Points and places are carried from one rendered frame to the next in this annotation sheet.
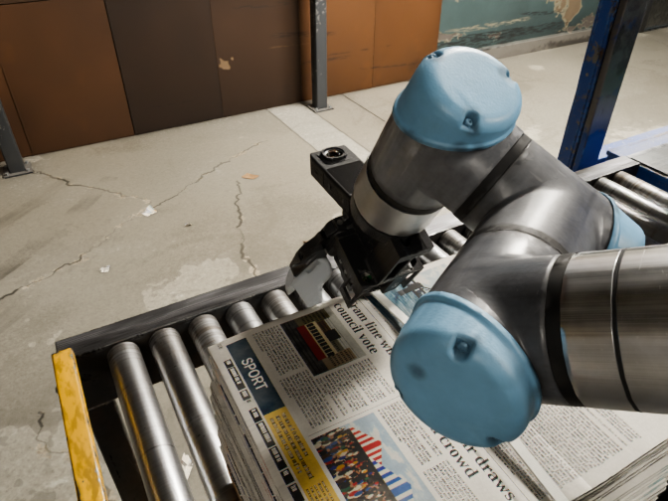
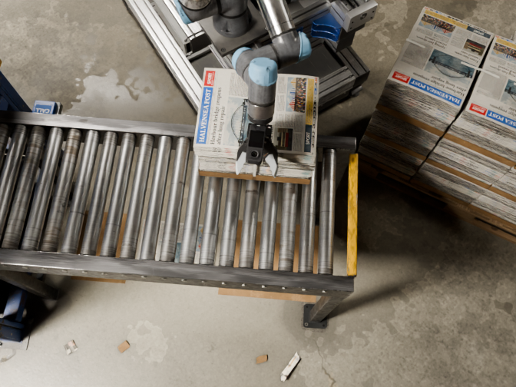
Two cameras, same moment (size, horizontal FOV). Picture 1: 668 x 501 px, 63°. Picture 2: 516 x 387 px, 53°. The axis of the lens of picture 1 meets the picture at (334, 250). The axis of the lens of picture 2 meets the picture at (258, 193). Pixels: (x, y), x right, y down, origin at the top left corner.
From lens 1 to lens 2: 148 cm
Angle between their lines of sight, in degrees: 72
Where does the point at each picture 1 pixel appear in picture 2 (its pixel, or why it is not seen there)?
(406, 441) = (283, 100)
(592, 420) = (236, 81)
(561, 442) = not seen: hidden behind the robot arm
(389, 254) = not seen: hidden behind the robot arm
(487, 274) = (292, 43)
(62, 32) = not seen: outside the picture
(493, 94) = (261, 60)
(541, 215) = (267, 51)
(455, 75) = (268, 64)
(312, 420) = (301, 117)
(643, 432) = (229, 72)
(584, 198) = (249, 52)
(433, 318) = (306, 43)
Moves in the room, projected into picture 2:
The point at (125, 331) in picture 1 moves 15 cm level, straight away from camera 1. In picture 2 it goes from (322, 279) to (319, 327)
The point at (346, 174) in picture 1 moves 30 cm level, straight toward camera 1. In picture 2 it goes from (258, 141) to (317, 66)
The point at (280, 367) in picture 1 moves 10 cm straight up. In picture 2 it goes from (299, 136) to (302, 120)
